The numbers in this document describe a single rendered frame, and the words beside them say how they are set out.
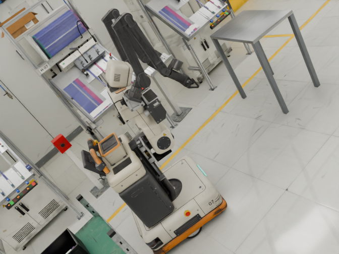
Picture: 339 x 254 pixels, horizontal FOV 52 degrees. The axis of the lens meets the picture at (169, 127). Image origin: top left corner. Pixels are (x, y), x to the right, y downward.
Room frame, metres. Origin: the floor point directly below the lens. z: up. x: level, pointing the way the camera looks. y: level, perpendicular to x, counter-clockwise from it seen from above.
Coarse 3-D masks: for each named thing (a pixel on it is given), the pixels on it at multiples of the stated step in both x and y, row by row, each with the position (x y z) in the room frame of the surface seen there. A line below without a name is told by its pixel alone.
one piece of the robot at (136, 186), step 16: (128, 144) 2.31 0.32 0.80; (96, 160) 2.09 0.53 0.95; (128, 160) 2.10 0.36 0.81; (144, 160) 2.22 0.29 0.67; (112, 176) 2.03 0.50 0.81; (128, 176) 2.00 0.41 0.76; (144, 176) 2.01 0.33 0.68; (160, 176) 2.17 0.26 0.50; (128, 192) 1.99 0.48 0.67; (144, 192) 1.99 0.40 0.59; (160, 192) 2.01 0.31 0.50; (144, 208) 1.99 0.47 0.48; (160, 208) 2.00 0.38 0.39
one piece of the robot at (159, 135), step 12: (132, 84) 2.19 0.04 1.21; (120, 96) 2.14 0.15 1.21; (120, 108) 2.14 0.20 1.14; (144, 108) 2.22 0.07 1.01; (144, 120) 2.21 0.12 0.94; (144, 132) 2.18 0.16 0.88; (156, 132) 2.17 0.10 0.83; (168, 132) 2.17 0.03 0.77; (156, 144) 2.17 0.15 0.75; (168, 144) 2.17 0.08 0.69
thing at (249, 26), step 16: (240, 16) 3.25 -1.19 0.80; (256, 16) 3.01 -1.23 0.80; (272, 16) 2.79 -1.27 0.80; (288, 16) 2.66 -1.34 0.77; (224, 32) 3.13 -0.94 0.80; (240, 32) 2.90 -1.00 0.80; (256, 32) 2.70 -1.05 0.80; (256, 48) 2.60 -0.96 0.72; (304, 48) 2.67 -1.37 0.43; (224, 64) 3.28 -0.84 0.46; (272, 80) 2.60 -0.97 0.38
